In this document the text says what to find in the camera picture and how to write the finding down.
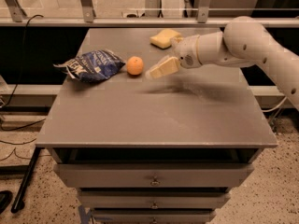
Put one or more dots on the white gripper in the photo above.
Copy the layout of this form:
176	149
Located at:
186	51

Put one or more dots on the orange fruit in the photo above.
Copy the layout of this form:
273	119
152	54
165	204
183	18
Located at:
135	66

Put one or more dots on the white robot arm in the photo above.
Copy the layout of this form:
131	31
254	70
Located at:
243	42

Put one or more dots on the blue chip bag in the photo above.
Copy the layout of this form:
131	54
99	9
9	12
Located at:
93	67

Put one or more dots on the yellow sponge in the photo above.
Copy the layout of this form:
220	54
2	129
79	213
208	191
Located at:
163	39

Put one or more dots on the grey drawer cabinet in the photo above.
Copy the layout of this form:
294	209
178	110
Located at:
205	115

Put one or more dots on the top grey drawer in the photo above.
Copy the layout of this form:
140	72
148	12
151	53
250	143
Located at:
153	175

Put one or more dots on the grey drawer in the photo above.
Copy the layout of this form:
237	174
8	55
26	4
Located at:
153	175
154	199
159	216

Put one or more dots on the grey metal railing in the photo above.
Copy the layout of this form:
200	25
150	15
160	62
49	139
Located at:
146	13

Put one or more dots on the middle grey drawer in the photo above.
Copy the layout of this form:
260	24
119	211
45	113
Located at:
154	199

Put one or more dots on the bottom grey drawer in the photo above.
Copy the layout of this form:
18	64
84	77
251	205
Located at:
159	216

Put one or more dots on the black metal bar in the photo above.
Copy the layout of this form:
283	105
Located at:
18	203

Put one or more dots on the black object on floor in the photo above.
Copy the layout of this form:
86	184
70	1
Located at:
5	199

